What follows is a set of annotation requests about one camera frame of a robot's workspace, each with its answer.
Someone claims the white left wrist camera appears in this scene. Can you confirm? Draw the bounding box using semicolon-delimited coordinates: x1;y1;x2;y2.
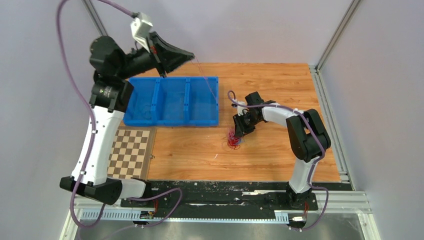
130;13;153;52

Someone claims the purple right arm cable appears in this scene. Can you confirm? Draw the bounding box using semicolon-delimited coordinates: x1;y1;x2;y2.
227;90;329;232

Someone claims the left aluminium corner post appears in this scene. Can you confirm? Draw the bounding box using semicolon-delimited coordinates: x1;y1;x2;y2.
82;0;124;70

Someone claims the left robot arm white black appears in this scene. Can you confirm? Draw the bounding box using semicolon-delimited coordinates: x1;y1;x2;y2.
59;32;195;207

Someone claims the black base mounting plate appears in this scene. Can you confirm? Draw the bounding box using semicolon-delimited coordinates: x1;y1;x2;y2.
120;180;318;220

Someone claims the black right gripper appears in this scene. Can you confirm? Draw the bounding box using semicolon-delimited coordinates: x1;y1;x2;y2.
233;112;262;140

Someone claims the blue three-compartment plastic bin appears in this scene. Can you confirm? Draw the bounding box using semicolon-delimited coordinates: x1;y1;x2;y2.
123;76;220;127

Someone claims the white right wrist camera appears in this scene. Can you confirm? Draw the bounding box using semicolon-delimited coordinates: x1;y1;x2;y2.
232;101;249;116

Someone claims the wooden chessboard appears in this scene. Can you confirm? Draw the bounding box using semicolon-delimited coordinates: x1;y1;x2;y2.
107;126;156;180

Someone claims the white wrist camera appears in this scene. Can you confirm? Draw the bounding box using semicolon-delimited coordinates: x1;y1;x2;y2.
130;13;153;52
232;101;249;116

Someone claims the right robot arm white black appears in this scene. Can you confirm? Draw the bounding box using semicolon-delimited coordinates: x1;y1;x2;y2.
227;90;331;209

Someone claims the aluminium frame rail front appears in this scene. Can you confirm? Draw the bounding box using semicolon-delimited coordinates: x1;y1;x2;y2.
70;186;373;215

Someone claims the aluminium corner post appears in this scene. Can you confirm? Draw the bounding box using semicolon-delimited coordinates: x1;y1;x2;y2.
315;0;363;72
82;0;124;70

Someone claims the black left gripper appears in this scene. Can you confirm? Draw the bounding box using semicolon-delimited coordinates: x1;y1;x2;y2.
116;31;194;80

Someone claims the white slotted cable duct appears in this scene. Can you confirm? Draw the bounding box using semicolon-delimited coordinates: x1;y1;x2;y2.
80;209;291;224

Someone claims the red cable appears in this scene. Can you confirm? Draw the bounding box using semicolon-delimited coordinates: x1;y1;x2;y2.
222;130;243;151

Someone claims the right aluminium corner post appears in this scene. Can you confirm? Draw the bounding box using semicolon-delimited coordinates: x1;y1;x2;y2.
315;0;363;72

